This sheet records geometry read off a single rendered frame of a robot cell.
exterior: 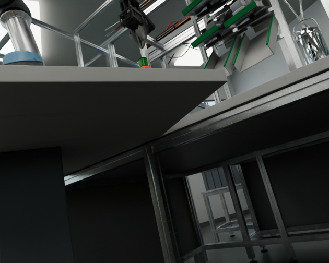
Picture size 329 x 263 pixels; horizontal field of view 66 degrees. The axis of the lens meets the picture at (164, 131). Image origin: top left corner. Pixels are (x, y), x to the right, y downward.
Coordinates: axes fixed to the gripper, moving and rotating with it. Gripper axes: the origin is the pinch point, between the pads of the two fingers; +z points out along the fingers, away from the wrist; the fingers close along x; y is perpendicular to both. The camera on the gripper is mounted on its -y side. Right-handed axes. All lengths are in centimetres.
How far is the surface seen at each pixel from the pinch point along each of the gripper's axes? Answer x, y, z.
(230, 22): 32.4, -12.3, 3.5
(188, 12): 17.6, -12.8, -11.5
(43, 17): -200, -85, -196
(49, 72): 19, 55, 39
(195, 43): 16.8, -12.4, 3.5
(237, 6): 36.9, -11.6, -0.1
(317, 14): 84, -398, -174
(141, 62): -23.3, -29.4, -15.1
